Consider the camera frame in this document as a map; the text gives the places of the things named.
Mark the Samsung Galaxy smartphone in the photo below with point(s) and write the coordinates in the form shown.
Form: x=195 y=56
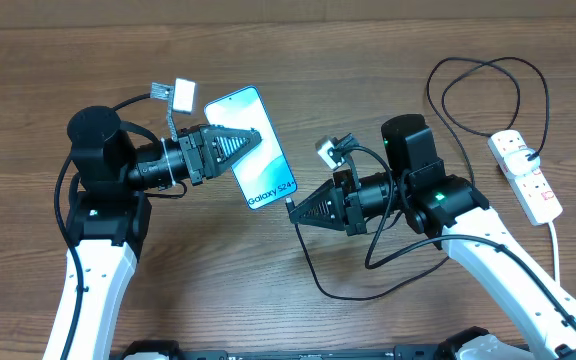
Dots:
x=264 y=174

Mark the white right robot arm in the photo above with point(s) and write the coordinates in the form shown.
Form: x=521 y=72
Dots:
x=451 y=214

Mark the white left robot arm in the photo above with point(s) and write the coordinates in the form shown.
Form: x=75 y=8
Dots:
x=120 y=167

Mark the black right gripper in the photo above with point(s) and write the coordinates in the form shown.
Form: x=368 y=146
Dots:
x=336 y=219

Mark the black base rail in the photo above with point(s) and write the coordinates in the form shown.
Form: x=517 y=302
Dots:
x=473 y=343

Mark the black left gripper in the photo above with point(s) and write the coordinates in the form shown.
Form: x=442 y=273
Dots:
x=210 y=165

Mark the white power strip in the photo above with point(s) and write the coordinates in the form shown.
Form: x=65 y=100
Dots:
x=533 y=192

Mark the white charger plug adapter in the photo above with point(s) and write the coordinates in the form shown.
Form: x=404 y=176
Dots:
x=520 y=163

